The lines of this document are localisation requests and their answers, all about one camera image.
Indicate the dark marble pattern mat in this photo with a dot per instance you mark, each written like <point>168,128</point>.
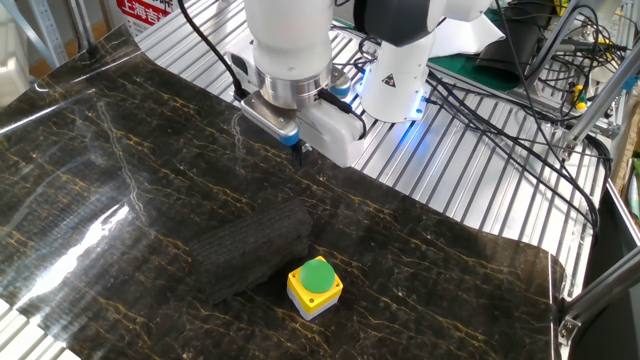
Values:
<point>150,175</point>

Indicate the red white printed sign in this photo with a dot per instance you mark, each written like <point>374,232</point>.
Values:
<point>145,15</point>

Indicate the aluminium frame strut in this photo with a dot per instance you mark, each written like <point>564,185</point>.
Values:
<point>600,292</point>
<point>600,100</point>

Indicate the silver wrist camera blue caps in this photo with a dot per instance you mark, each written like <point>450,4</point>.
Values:
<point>270,117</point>

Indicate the black cloth bag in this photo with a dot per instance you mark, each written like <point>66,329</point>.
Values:
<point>515,45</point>

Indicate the black foam block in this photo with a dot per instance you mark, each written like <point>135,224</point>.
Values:
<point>250,245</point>

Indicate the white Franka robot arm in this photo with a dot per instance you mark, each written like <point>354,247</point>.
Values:
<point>290,35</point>

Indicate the grey steel shelf frame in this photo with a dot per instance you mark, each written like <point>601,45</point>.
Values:
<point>42,30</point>

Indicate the green cutting mat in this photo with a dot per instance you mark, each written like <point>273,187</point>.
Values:
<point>465,70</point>

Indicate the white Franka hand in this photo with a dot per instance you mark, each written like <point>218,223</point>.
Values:
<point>335,132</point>

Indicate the yellow box green push button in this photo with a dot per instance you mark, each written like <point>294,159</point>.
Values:
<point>316,280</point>

